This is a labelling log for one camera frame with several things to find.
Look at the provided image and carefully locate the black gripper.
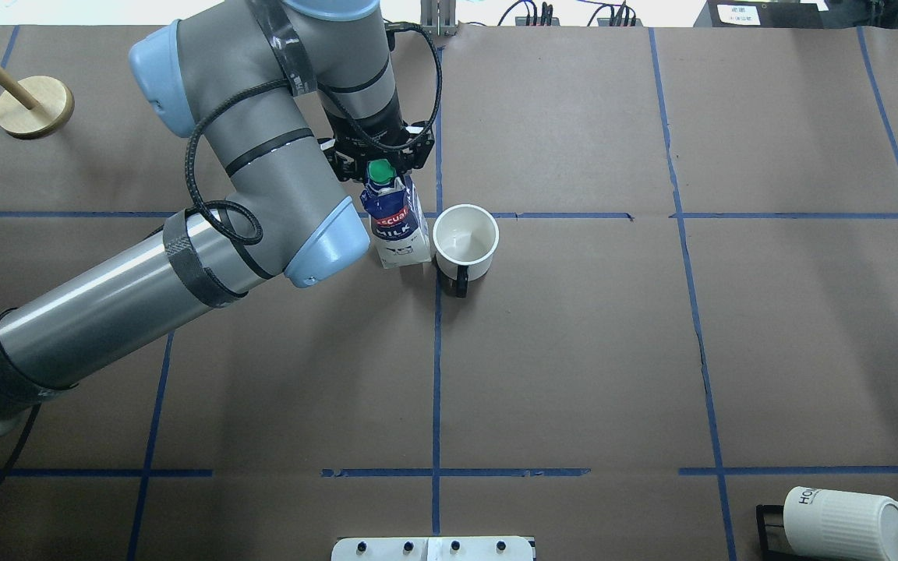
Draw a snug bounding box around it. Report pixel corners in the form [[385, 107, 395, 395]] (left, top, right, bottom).
[[318, 123, 436, 183]]

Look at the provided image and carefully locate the blue and white milk carton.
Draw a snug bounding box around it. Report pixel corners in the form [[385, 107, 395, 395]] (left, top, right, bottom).
[[360, 159, 432, 269]]

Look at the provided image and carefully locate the white mug with black handle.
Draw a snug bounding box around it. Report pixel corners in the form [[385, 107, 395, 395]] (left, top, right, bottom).
[[432, 205, 501, 298]]

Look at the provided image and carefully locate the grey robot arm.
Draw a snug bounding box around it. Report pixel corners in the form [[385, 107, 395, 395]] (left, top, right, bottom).
[[0, 1, 433, 438]]

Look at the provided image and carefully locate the round wooden stand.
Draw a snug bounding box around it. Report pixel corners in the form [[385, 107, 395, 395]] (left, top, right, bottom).
[[0, 64, 75, 139]]

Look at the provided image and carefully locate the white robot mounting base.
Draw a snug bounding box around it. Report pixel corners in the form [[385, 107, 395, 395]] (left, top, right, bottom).
[[331, 535, 537, 560]]

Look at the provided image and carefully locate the black box with label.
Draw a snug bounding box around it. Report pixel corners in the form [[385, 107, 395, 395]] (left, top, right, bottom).
[[694, 1, 833, 29]]

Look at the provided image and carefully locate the white ribbed HOME mug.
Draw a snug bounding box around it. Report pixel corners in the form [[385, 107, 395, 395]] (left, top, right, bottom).
[[783, 486, 898, 560]]

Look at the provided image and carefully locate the black wire mug rack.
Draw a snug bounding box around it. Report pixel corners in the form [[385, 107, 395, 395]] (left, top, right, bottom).
[[755, 504, 787, 559]]

